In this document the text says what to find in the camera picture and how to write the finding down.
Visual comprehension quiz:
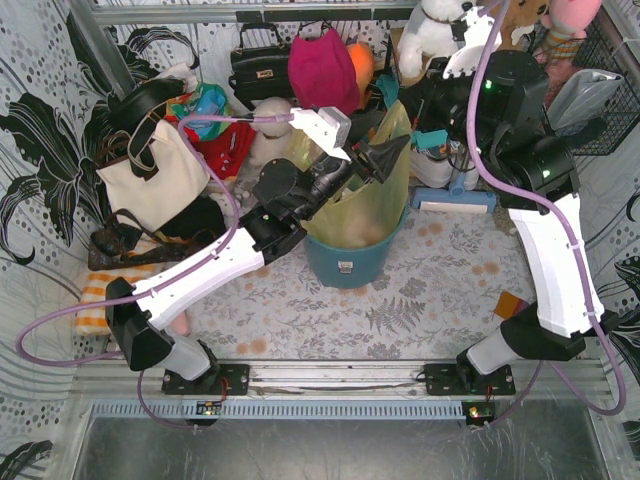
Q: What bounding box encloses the yellow trash bag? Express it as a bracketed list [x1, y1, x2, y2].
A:
[283, 100, 412, 248]

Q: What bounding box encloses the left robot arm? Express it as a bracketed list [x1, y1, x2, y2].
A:
[106, 135, 410, 382]

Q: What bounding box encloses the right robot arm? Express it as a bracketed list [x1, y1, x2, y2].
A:
[399, 50, 613, 393]

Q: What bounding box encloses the magenta fuzzy bag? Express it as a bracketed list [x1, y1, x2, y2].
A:
[288, 28, 360, 116]

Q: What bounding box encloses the teal trash bin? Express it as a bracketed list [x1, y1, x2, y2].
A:
[303, 206, 409, 289]

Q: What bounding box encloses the colorful patterned bag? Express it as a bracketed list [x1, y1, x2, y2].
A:
[164, 83, 232, 143]

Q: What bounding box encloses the cream canvas tote bag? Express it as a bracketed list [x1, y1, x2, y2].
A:
[97, 120, 210, 230]

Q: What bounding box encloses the brown patterned bag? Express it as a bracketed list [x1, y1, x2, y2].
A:
[88, 209, 204, 271]

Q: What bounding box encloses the teal folded cloth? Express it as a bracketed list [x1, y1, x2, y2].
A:
[374, 74, 448, 151]

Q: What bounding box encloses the black shelf rack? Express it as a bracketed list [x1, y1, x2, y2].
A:
[382, 28, 426, 91]

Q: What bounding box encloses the white husky plush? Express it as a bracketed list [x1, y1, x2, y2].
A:
[398, 0, 476, 78]

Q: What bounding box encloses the orange plush toy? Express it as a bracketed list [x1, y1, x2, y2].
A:
[347, 42, 375, 109]

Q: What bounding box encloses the white lamb plush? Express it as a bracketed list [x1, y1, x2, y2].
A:
[249, 97, 293, 167]

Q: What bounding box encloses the brown dog plush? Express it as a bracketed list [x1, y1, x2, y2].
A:
[499, 0, 549, 50]

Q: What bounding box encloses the black leather handbag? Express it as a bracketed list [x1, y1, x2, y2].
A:
[228, 22, 295, 109]

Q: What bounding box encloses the red cloth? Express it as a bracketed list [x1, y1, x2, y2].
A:
[185, 123, 256, 181]

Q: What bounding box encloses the silver pouch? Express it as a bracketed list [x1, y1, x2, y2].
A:
[547, 69, 624, 131]

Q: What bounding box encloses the pink plush toy top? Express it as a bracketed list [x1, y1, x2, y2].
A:
[539, 0, 602, 58]

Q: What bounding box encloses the purple orange toy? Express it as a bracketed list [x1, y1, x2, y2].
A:
[493, 291, 529, 320]

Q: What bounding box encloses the pink cylinder toy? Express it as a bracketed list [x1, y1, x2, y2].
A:
[169, 311, 191, 336]

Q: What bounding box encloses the orange checkered towel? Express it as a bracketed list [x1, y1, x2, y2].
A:
[74, 272, 151, 337]

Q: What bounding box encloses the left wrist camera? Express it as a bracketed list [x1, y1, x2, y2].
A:
[289, 107, 352, 161]

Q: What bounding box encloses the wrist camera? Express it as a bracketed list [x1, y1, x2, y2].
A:
[289, 107, 352, 161]
[442, 6, 502, 80]

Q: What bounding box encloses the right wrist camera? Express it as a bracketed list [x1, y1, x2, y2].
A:
[442, 6, 502, 80]

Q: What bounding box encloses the black wire basket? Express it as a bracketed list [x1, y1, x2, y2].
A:
[542, 22, 639, 156]

